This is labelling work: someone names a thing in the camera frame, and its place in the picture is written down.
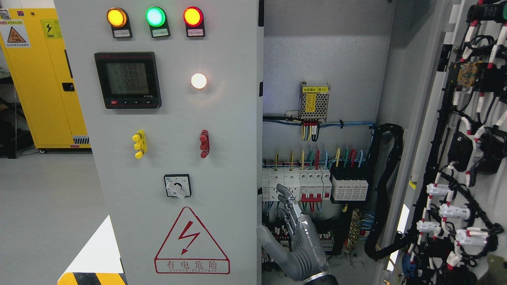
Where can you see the grey robotic left hand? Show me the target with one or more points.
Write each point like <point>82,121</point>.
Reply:
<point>307,260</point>

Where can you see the yellow safety cabinet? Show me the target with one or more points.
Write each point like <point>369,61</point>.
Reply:
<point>37,59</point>

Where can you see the orange indicator lamp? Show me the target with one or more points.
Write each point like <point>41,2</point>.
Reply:
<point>117,17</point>

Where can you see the red terminal post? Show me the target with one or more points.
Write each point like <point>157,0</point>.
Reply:
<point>204,143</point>

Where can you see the grey cabinet door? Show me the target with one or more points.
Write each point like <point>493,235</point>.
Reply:
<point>441,210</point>
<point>227,48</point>

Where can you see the white lit indicator lamp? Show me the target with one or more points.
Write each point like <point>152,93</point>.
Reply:
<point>199,80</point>

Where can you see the red electric danger sticker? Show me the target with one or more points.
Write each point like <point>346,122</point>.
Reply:
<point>189,248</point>

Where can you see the red indicator lamp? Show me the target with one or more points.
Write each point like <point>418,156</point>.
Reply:
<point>193,16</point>

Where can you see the metal mesh power supply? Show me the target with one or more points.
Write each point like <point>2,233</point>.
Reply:
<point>314,98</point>

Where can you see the green indicator lamp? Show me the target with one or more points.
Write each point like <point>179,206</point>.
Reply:
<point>155,16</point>

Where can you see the black surge protector block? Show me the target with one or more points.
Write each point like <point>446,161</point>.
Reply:
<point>349,184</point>

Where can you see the upper row circuit breakers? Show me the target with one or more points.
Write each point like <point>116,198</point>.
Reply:
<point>308,185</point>

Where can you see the yellow terminal post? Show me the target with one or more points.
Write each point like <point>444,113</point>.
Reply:
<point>140,145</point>

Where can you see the lower row relays and breakers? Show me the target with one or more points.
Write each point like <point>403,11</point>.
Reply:
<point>279,229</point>

